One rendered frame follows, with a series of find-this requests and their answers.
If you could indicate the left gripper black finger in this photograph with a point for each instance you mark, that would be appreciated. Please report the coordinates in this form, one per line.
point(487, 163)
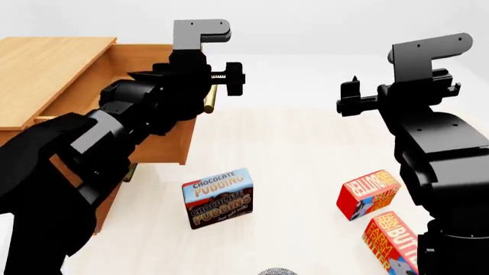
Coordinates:
point(147, 76)
point(234, 78)

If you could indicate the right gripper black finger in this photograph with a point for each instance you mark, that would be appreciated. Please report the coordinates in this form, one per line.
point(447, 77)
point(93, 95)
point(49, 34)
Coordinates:
point(353, 98)
point(445, 78)

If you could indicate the open wooden drawer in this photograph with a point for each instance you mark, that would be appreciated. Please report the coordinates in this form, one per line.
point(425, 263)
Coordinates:
point(126, 60)

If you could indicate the wooden cabinet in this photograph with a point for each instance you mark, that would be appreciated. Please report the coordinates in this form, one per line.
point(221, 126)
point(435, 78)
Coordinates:
point(42, 77)

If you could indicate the grey patterned bowl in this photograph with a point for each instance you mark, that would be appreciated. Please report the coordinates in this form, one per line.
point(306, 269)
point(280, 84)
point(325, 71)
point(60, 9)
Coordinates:
point(277, 271)

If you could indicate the red butter box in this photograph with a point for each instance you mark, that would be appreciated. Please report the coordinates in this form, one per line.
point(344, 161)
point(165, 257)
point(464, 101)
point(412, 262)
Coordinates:
point(366, 196)
point(391, 243)

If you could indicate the chocolate pudding box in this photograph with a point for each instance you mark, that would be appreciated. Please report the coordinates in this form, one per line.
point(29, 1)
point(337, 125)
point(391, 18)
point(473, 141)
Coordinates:
point(218, 199)

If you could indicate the dark grey right camera bracket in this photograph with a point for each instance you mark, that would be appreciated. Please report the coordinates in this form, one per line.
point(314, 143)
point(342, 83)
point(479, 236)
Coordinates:
point(414, 58)

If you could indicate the grey left camera bracket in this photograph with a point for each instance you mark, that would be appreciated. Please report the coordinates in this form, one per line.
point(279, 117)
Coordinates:
point(191, 34)

